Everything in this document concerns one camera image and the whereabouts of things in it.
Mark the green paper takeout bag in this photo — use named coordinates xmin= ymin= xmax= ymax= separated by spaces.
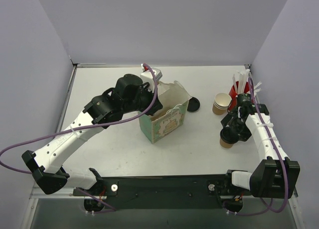
xmin=139 ymin=81 xmax=191 ymax=144

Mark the red straw holder cup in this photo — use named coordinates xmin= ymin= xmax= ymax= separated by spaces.
xmin=229 ymin=81 xmax=250 ymax=100

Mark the white wrapped straws bundle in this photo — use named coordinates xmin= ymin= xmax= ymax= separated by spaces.
xmin=232 ymin=69 xmax=262 ymax=96

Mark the black plastic cup lid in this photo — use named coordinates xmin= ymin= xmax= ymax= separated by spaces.
xmin=220 ymin=127 xmax=239 ymax=144

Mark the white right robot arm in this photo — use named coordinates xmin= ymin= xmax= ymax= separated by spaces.
xmin=220 ymin=94 xmax=300 ymax=199

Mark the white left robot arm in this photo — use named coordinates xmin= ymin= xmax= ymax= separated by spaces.
xmin=22 ymin=71 xmax=162 ymax=195

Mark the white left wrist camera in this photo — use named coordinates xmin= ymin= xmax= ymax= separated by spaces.
xmin=140 ymin=64 xmax=162 ymax=92

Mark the stack of paper cups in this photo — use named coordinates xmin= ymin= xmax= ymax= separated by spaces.
xmin=212 ymin=93 xmax=232 ymax=115

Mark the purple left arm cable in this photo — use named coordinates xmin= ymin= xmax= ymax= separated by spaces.
xmin=0 ymin=63 xmax=159 ymax=175

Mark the brown paper coffee cup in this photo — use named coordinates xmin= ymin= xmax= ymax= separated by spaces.
xmin=219 ymin=138 xmax=233 ymax=149

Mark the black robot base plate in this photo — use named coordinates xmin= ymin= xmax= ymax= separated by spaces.
xmin=72 ymin=174 xmax=254 ymax=211

